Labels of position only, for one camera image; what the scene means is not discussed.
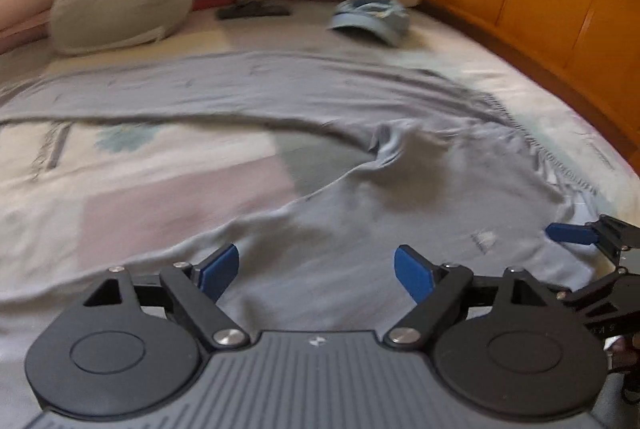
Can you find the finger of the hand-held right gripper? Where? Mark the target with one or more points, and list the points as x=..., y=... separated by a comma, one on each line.
x=610, y=291
x=570, y=233

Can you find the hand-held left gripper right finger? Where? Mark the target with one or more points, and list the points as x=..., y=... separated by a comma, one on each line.
x=415, y=271

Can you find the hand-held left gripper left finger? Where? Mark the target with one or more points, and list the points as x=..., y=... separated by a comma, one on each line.
x=217, y=271

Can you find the light grey printed pants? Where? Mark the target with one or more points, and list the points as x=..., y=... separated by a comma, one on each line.
x=400, y=189

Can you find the blue baseball cap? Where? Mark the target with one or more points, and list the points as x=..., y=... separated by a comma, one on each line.
x=370, y=21

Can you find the black clip with beige flower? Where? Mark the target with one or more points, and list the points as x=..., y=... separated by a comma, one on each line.
x=255, y=9

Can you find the red cloth strip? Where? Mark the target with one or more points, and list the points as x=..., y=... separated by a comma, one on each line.
x=210, y=4

